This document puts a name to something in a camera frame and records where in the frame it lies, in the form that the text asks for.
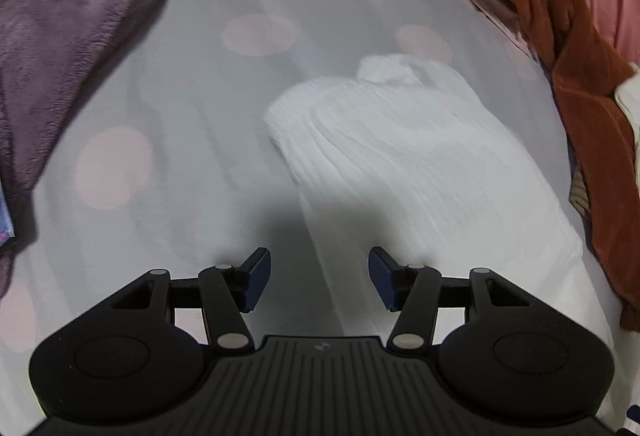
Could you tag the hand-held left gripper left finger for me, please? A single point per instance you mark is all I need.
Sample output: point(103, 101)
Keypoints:
point(257, 273)

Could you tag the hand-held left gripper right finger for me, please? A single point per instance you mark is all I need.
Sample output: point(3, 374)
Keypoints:
point(381, 273)

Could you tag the white textured garment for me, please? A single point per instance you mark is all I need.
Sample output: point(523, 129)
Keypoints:
point(400, 156)

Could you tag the grey pink-dotted bed sheet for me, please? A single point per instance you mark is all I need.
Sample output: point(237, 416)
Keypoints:
point(210, 116)

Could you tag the striped cloth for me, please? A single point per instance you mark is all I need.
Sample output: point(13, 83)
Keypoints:
point(580, 193)

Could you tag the blue pink printed item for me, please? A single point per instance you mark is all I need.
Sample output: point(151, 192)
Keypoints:
point(4, 216)

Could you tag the brown fleece garment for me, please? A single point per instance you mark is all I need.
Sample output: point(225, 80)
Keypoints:
point(575, 81)

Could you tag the purple fleece blanket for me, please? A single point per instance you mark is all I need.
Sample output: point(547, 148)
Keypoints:
point(70, 41)

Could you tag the small white cloth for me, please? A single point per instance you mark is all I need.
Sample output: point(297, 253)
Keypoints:
point(631, 106)

